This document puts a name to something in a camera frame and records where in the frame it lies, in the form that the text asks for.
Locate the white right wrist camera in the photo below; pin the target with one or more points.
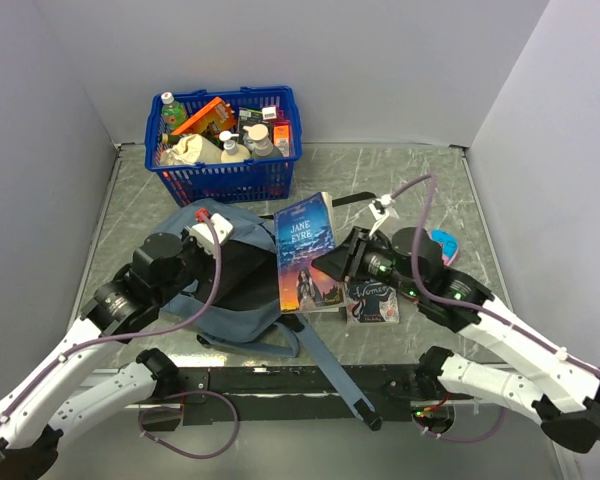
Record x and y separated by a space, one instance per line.
384 213

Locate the green drink bottle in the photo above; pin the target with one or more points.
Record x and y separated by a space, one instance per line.
173 112

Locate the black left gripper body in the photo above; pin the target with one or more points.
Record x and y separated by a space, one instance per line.
196 263

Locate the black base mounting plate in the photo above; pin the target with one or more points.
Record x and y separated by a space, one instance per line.
300 395

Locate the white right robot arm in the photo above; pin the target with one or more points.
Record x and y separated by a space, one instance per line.
540 381

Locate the cream pump bottle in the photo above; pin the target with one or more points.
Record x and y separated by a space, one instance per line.
233 151

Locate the pink orange bottle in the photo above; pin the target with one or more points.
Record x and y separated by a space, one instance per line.
282 135

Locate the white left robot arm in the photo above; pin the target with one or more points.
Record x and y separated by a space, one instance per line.
41 415

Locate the grey pump bottle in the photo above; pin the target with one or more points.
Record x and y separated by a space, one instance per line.
263 147

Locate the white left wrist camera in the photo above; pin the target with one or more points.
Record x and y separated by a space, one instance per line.
211 231

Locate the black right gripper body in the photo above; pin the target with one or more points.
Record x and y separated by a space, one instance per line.
371 260

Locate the aluminium front rail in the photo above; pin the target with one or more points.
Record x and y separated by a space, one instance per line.
457 377

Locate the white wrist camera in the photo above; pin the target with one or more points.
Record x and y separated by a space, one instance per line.
211 231
384 213

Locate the pink cartoon pencil case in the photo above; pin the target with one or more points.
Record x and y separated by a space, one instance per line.
448 243

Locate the black packaged item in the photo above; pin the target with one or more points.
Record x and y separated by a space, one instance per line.
248 117

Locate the orange snack box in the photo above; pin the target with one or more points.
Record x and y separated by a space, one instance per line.
212 119

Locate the blue student backpack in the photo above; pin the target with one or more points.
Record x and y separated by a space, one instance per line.
246 314

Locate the Jane Eyre paperback book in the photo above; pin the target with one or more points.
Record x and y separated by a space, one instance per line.
303 231

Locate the blue plastic shopping basket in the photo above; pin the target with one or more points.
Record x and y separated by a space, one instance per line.
251 180

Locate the floral Little Women book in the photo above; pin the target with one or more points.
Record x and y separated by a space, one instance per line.
370 303

